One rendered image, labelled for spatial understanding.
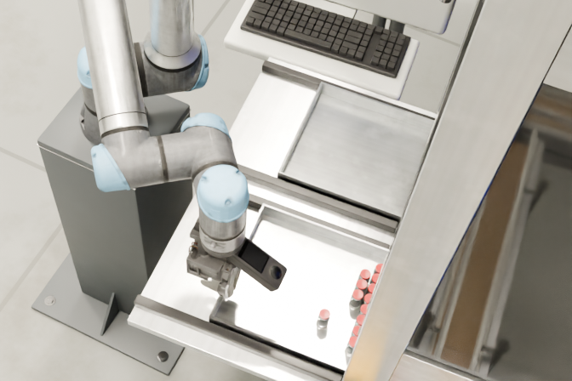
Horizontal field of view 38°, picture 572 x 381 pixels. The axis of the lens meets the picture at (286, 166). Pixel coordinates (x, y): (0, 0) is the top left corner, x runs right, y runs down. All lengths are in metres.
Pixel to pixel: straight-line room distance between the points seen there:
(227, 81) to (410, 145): 1.32
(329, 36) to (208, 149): 0.82
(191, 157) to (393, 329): 0.41
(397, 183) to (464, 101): 1.00
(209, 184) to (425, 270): 0.39
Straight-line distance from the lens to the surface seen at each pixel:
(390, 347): 1.19
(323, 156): 1.74
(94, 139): 1.85
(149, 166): 1.28
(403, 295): 1.05
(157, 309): 1.54
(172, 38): 1.63
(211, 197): 1.22
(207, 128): 1.31
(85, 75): 1.72
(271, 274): 1.39
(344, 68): 2.00
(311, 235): 1.64
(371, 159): 1.75
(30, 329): 2.55
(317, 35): 2.03
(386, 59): 2.01
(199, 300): 1.57
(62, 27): 3.21
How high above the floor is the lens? 2.30
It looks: 56 degrees down
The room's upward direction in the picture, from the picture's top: 8 degrees clockwise
